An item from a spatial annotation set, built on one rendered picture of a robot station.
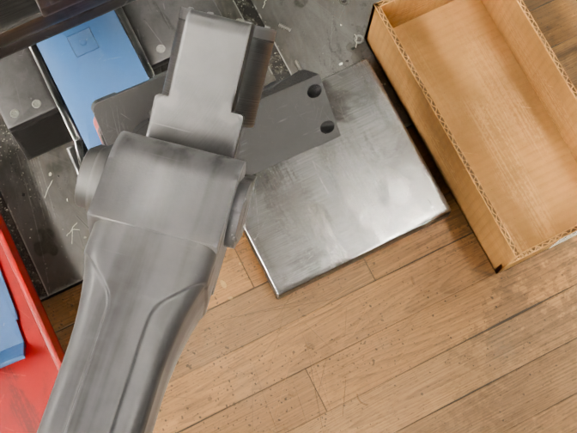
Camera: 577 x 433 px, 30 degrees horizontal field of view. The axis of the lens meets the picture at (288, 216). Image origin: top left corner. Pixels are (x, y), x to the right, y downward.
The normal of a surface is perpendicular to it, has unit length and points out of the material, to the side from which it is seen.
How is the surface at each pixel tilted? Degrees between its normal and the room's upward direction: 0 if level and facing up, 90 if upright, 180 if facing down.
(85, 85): 0
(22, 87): 0
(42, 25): 90
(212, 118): 24
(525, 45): 90
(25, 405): 0
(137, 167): 14
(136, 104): 31
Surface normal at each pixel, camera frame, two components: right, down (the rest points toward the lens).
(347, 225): 0.04, -0.25
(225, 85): -0.06, 0.15
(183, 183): 0.10, -0.47
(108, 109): 0.27, 0.22
